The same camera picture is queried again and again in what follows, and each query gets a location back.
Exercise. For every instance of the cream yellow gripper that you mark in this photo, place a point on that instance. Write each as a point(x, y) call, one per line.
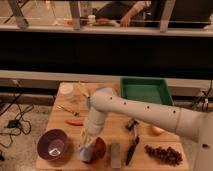
point(86, 139)

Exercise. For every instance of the grey blue towel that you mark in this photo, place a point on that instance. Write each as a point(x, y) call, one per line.
point(85, 153)

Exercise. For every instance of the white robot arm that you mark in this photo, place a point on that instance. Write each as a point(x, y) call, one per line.
point(194, 125)

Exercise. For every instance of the red bowl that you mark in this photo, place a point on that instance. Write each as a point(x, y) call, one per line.
point(98, 151)

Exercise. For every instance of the purple bowl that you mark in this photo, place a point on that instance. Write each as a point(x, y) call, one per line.
point(52, 145)

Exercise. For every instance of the orange carrot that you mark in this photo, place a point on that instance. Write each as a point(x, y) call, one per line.
point(74, 123)

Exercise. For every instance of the grey rectangular block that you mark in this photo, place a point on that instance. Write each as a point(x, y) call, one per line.
point(115, 161)

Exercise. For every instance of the metal fork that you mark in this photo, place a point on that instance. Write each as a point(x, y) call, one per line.
point(74, 113)

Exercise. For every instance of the wooden cutting board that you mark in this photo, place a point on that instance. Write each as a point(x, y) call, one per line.
point(114, 132)

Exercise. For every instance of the clear plastic jar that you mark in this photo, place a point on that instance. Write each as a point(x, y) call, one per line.
point(67, 90)

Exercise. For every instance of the yellow red apple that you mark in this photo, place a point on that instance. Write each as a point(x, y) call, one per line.
point(156, 130)

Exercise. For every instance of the black power adapter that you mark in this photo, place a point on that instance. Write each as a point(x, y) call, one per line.
point(13, 124)

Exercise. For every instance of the green plastic tray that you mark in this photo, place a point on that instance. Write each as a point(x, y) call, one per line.
point(146, 90)

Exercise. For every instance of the bunch of red grapes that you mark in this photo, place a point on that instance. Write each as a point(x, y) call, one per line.
point(169, 156)

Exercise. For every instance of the white paper cup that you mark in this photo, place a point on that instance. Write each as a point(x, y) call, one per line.
point(91, 19)

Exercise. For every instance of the person in background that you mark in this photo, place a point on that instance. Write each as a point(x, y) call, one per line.
point(127, 13)

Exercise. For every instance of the black handled knife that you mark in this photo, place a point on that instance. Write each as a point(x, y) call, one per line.
point(132, 126)

